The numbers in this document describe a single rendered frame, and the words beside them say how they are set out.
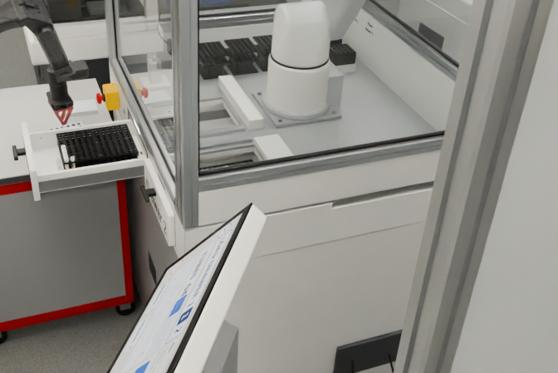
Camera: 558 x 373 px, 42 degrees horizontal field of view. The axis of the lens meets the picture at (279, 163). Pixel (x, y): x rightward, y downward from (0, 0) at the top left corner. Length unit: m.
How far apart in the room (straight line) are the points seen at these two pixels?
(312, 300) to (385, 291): 0.26
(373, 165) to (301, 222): 0.25
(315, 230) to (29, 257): 1.10
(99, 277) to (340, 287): 0.98
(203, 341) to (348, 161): 0.83
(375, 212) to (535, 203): 1.42
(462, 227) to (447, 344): 0.14
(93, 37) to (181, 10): 1.49
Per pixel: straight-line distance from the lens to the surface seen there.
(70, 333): 2.94
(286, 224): 1.95
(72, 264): 2.71
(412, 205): 2.13
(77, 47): 3.02
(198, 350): 1.23
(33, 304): 2.80
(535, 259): 0.73
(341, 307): 2.28
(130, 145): 2.27
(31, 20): 1.99
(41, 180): 2.19
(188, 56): 1.60
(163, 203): 1.97
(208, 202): 1.82
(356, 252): 2.14
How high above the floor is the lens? 2.09
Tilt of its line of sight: 33 degrees down
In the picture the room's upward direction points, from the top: 4 degrees clockwise
